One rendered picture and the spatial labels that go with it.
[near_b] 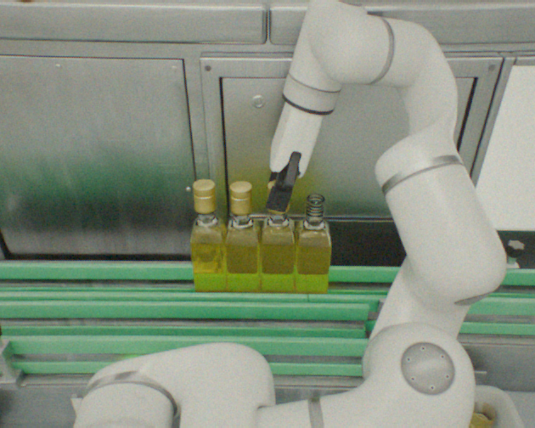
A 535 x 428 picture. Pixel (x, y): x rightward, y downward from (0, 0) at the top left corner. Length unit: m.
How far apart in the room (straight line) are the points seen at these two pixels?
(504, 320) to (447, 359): 0.53
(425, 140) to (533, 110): 0.43
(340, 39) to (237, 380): 0.37
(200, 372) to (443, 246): 0.26
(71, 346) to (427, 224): 0.58
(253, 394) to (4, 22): 0.66
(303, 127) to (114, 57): 0.36
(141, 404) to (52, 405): 0.43
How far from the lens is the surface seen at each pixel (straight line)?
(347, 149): 0.87
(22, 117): 0.98
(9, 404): 0.97
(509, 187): 0.99
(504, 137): 0.93
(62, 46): 0.89
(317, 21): 0.62
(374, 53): 0.56
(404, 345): 0.44
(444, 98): 0.59
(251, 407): 0.48
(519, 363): 1.02
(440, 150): 0.51
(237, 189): 0.74
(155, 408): 0.53
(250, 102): 0.83
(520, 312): 0.95
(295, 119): 0.65
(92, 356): 0.86
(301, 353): 0.80
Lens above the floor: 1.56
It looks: 35 degrees down
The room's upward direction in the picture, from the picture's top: straight up
